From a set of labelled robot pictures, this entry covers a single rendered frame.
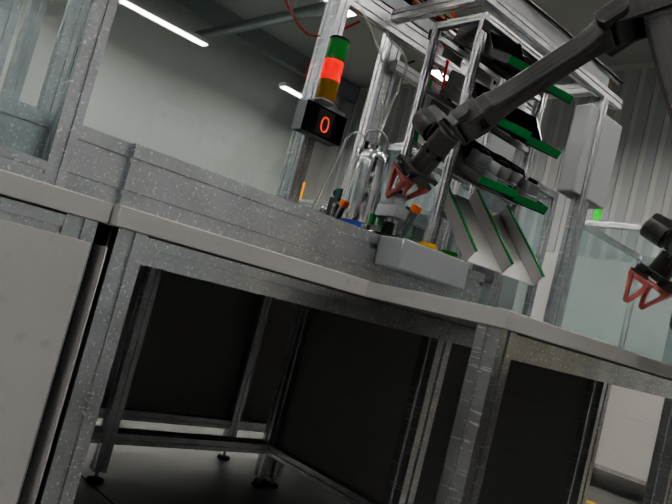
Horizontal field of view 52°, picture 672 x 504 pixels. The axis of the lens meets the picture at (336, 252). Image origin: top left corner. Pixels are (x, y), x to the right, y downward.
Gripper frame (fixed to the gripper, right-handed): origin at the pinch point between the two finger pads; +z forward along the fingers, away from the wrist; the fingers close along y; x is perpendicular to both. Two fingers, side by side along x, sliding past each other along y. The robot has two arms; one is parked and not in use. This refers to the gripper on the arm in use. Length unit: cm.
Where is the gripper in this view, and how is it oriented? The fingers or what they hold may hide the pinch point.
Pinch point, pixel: (394, 196)
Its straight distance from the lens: 164.6
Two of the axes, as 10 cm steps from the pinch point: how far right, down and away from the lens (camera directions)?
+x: 3.6, 6.8, -6.4
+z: -5.9, 7.0, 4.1
